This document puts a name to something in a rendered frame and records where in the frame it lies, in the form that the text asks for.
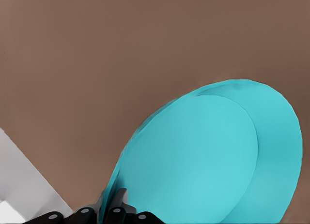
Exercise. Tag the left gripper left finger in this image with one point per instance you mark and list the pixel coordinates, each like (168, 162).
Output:
(83, 214)

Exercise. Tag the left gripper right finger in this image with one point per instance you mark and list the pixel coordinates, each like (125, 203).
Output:
(118, 212)

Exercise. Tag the blue round plate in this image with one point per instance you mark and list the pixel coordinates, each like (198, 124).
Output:
(198, 151)

